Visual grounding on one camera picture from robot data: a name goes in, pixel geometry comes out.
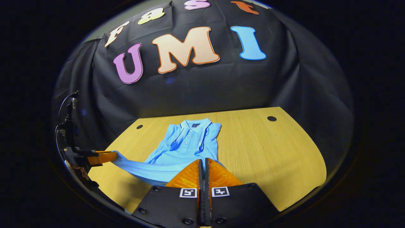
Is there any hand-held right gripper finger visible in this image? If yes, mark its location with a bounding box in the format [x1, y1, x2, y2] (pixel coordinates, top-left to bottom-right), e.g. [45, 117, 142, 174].
[204, 158, 281, 226]
[131, 159, 204, 226]

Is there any thin black cable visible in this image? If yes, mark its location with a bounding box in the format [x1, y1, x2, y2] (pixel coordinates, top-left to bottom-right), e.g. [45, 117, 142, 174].
[57, 90, 79, 128]

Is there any light blue T-shirt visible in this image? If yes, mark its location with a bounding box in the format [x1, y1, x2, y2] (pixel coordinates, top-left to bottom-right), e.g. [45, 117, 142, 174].
[111, 118, 222, 187]

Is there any black backdrop cloth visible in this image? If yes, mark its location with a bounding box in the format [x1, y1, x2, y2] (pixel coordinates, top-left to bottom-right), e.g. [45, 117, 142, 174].
[52, 0, 355, 165]

